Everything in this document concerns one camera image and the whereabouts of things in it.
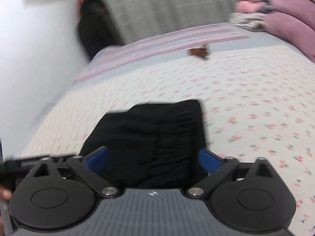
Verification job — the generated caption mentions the striped folded garment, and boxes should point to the striped folded garment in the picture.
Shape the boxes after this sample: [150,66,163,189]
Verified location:
[229,12,265,31]

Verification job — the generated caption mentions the cherry print bed mat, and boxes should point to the cherry print bed mat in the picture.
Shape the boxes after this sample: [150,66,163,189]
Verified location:
[22,45,314,235]

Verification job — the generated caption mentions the person left hand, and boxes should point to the person left hand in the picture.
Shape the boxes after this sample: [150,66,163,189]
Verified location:
[0,186,12,235]

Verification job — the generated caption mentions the brown hair claw clip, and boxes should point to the brown hair claw clip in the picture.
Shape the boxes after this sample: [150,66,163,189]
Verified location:
[187,44,211,60]

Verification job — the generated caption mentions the folded mauve grey comforter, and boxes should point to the folded mauve grey comforter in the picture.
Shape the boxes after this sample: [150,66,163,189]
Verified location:
[264,0,314,62]

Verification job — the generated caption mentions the grey star curtain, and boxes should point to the grey star curtain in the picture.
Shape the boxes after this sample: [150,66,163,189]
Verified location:
[96,0,234,44]

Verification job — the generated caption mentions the pink striped blanket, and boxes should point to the pink striped blanket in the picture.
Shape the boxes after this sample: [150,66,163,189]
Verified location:
[74,24,249,84]

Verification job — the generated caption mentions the black hanging coat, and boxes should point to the black hanging coat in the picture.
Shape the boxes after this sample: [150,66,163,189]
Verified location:
[77,0,124,60]

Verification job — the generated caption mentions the black pants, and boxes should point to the black pants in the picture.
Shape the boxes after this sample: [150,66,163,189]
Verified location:
[80,100,208,190]

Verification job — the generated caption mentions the grey bed sheet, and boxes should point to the grey bed sheet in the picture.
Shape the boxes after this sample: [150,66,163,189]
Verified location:
[71,23,302,89]

